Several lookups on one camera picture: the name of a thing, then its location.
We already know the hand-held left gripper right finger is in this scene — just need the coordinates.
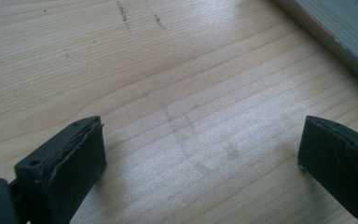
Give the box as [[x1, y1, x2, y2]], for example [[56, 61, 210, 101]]
[[296, 114, 358, 224]]

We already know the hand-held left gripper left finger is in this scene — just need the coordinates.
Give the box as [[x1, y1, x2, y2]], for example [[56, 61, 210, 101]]
[[13, 115, 108, 224]]

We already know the illustrated teal book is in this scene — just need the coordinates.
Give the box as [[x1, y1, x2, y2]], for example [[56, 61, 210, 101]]
[[270, 0, 358, 91]]

